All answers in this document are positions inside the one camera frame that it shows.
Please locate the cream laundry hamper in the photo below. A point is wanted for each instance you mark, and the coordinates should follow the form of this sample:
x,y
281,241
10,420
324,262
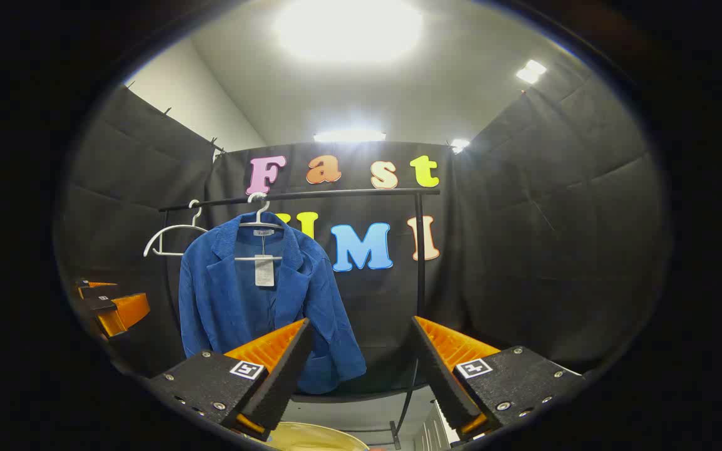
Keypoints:
x,y
311,436

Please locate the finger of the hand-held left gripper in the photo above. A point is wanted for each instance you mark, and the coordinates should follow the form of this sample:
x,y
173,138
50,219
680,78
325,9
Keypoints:
x,y
101,286
129,310

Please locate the ceiling light panel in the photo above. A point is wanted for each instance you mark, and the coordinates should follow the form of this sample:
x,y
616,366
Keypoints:
x,y
348,136
348,28
531,71

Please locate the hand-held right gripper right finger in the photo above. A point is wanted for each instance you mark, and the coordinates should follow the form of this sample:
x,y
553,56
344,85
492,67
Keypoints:
x,y
442,382

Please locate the white clothes hanger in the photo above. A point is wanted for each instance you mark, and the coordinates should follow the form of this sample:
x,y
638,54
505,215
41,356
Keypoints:
x,y
195,218
261,224

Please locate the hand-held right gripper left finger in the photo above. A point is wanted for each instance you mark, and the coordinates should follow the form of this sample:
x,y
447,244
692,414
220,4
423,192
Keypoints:
x,y
286,376

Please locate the black clothes rack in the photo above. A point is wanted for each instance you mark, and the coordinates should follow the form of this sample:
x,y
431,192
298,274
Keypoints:
x,y
348,195

